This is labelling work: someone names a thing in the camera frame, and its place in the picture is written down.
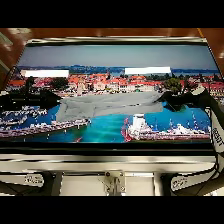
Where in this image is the pale grey shirt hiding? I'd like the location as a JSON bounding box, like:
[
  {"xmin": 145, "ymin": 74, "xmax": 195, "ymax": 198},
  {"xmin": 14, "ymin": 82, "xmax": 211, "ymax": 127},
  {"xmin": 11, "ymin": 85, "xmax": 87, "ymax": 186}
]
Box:
[{"xmin": 55, "ymin": 90, "xmax": 167, "ymax": 123}]

